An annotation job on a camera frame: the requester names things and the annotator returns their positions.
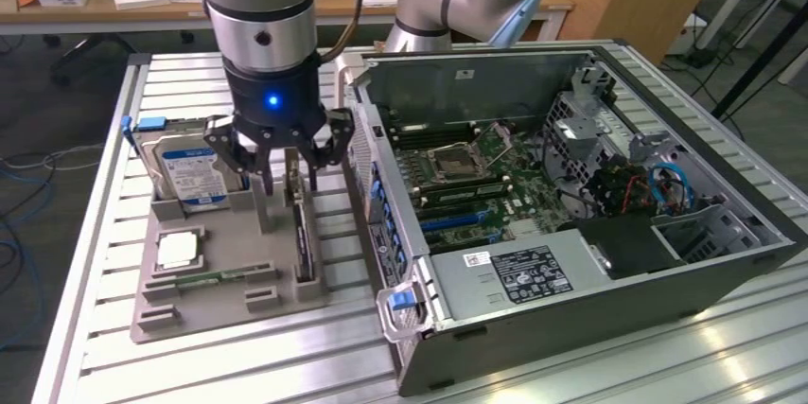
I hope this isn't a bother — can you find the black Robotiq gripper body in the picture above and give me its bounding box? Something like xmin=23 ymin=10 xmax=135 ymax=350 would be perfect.
xmin=221 ymin=51 xmax=329 ymax=148

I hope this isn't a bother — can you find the black graphics card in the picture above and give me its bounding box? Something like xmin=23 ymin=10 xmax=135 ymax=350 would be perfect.
xmin=281 ymin=148 xmax=317 ymax=283

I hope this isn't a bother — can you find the hard disk with blue caddy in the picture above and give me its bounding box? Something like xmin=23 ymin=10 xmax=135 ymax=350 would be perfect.
xmin=118 ymin=113 xmax=246 ymax=212

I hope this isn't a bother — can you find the CPU socket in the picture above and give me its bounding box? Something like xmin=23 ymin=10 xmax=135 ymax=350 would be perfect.
xmin=426 ymin=142 xmax=490 ymax=183

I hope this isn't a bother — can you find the grey printed parts rack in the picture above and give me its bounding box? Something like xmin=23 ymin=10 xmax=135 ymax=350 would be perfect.
xmin=129 ymin=171 xmax=333 ymax=344

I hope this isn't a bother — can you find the silver CPU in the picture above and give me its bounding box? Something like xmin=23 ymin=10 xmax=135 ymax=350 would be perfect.
xmin=154 ymin=232 xmax=202 ymax=267

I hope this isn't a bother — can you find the metal socket cover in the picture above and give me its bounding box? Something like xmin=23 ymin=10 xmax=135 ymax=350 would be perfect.
xmin=473 ymin=122 xmax=513 ymax=159

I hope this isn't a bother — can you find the blue expansion slot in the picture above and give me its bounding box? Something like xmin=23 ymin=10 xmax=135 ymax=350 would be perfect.
xmin=415 ymin=212 xmax=497 ymax=231

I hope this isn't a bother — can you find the green loose RAM stick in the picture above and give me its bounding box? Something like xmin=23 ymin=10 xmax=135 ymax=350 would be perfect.
xmin=175 ymin=267 xmax=253 ymax=288

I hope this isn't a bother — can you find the black office chair base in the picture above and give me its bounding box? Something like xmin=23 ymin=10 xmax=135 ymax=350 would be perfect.
xmin=49 ymin=34 xmax=137 ymax=86

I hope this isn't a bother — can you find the green motherboard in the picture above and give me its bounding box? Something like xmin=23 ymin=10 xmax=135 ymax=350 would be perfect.
xmin=381 ymin=108 xmax=591 ymax=254

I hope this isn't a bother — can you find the wooden desk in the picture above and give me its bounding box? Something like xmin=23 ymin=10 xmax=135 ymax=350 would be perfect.
xmin=0 ymin=0 xmax=575 ymax=53

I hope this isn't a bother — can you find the grey power supply unit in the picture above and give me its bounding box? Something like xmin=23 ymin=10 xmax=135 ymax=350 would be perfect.
xmin=427 ymin=228 xmax=617 ymax=323

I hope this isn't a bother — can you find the metal drive cage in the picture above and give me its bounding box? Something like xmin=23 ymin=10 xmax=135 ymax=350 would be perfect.
xmin=541 ymin=66 xmax=638 ymax=187

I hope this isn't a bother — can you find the open black PC case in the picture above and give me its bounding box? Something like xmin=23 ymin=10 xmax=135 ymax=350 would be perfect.
xmin=331 ymin=42 xmax=808 ymax=398

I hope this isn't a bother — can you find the metal disk bay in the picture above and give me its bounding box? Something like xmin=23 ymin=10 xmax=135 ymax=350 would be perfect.
xmin=649 ymin=202 xmax=777 ymax=266

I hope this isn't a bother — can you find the black slanted pole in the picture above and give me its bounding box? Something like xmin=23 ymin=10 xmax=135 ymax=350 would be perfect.
xmin=710 ymin=0 xmax=808 ymax=117

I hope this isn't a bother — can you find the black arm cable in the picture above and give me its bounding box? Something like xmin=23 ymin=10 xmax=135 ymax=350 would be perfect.
xmin=311 ymin=0 xmax=379 ymax=64

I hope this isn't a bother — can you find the grey case handle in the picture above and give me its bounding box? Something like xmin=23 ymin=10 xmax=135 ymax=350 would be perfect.
xmin=375 ymin=278 xmax=437 ymax=343

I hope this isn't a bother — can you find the blue floor cable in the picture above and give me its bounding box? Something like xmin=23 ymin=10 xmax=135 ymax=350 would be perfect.
xmin=0 ymin=157 xmax=51 ymax=353

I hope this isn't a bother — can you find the orange wire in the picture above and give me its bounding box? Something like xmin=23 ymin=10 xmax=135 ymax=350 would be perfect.
xmin=619 ymin=171 xmax=649 ymax=216

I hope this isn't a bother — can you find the blue wire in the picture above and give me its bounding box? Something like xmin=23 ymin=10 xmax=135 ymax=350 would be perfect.
xmin=649 ymin=162 xmax=695 ymax=214

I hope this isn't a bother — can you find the white table frame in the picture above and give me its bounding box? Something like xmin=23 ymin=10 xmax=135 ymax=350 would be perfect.
xmin=667 ymin=0 xmax=808 ymax=86

